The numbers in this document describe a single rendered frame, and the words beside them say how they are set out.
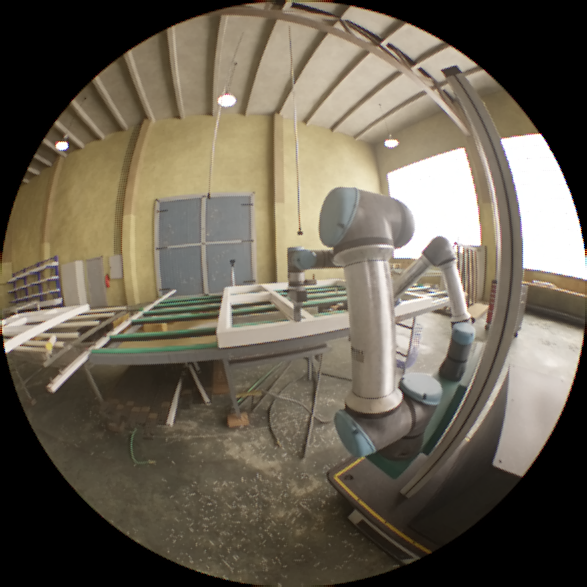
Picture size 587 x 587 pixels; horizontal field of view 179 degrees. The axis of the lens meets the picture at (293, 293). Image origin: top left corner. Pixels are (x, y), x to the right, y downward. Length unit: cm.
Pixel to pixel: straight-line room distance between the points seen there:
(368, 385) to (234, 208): 741
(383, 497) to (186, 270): 745
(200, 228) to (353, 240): 721
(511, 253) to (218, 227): 737
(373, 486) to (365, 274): 89
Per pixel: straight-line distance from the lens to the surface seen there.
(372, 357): 32
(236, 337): 81
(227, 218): 742
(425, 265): 88
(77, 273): 974
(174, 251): 755
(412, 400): 44
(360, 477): 100
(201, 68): 859
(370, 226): 32
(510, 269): 48
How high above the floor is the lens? 121
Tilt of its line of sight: 10 degrees down
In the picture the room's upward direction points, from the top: 2 degrees counter-clockwise
